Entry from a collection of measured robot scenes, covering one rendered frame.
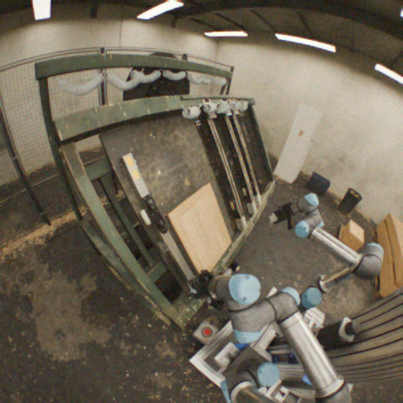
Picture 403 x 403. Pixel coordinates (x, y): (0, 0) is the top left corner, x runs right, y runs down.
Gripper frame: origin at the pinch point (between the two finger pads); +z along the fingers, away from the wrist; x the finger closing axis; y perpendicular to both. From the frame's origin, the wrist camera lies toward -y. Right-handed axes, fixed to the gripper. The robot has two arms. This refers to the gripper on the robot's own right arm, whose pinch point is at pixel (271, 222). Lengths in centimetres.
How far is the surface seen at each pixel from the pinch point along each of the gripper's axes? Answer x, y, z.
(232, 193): -12.5, 32.2, 27.2
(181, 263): 56, 13, 27
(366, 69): -487, 98, -238
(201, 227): 29.3, 23.9, 28.9
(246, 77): -487, 360, 66
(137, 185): 62, 58, 3
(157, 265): 68, 19, 31
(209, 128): -7, 81, 1
